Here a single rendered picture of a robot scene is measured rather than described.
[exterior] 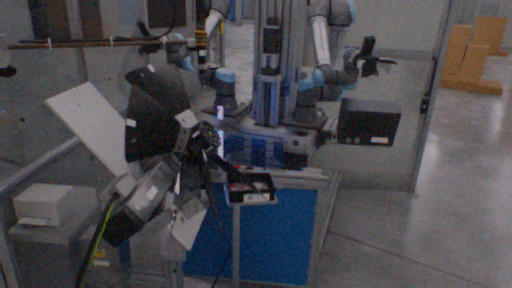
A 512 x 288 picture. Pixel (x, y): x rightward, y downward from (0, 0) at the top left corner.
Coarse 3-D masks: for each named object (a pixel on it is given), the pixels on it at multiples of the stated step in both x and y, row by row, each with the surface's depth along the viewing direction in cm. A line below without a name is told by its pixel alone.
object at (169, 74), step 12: (132, 72) 132; (144, 72) 135; (156, 72) 137; (168, 72) 140; (132, 84) 131; (144, 84) 133; (156, 84) 135; (168, 84) 137; (180, 84) 139; (156, 96) 133; (168, 96) 134; (180, 96) 136; (168, 108) 133; (180, 108) 134
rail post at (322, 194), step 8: (320, 192) 186; (320, 200) 188; (320, 208) 190; (320, 216) 193; (320, 224) 193; (320, 232) 195; (320, 240) 197; (312, 248) 200; (312, 256) 201; (312, 264) 203; (312, 272) 206; (312, 280) 209
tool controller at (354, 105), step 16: (352, 112) 163; (368, 112) 163; (384, 112) 162; (400, 112) 162; (336, 128) 180; (352, 128) 168; (368, 128) 167; (384, 128) 167; (368, 144) 173; (384, 144) 172
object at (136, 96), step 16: (144, 96) 108; (128, 112) 103; (144, 112) 108; (160, 112) 113; (128, 128) 102; (144, 128) 108; (160, 128) 113; (176, 128) 120; (128, 144) 102; (144, 144) 109; (160, 144) 115; (128, 160) 103
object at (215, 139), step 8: (200, 120) 130; (192, 128) 129; (200, 128) 127; (208, 128) 133; (192, 136) 128; (200, 136) 126; (208, 136) 129; (216, 136) 135; (192, 144) 128; (200, 144) 127; (208, 144) 127; (216, 144) 129; (176, 152) 128; (184, 152) 130; (192, 152) 130; (208, 152) 130; (184, 160) 129; (192, 160) 132
